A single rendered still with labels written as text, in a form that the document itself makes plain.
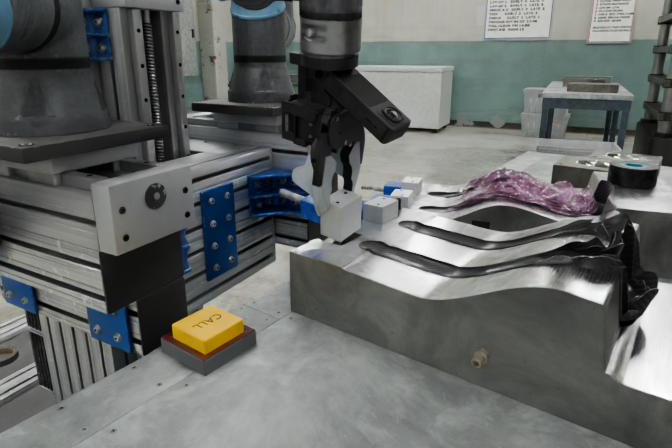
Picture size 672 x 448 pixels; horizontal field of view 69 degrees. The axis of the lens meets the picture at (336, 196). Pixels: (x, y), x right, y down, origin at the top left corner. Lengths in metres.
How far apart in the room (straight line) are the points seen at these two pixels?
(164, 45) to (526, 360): 0.82
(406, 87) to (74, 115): 6.83
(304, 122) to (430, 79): 6.71
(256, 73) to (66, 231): 0.54
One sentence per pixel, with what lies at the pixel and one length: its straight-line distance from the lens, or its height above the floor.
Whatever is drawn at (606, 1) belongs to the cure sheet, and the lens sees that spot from 7.95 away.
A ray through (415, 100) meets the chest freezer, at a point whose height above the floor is 0.46.
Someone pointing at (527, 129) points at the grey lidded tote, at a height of 0.11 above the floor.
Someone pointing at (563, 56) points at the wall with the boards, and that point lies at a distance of 7.94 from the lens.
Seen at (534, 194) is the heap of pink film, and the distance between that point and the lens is 0.92.
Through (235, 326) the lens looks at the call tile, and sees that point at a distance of 0.62.
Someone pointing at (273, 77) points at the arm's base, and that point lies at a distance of 1.10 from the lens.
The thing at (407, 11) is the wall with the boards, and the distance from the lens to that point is 8.34.
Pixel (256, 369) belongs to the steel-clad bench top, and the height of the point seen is 0.80.
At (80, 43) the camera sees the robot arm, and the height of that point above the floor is 1.16.
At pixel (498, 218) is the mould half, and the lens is 0.89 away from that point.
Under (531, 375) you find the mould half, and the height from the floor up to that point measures 0.84.
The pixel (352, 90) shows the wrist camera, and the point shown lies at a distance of 0.60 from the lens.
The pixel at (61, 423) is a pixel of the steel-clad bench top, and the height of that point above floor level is 0.80.
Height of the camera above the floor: 1.15
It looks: 16 degrees down
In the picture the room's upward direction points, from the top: straight up
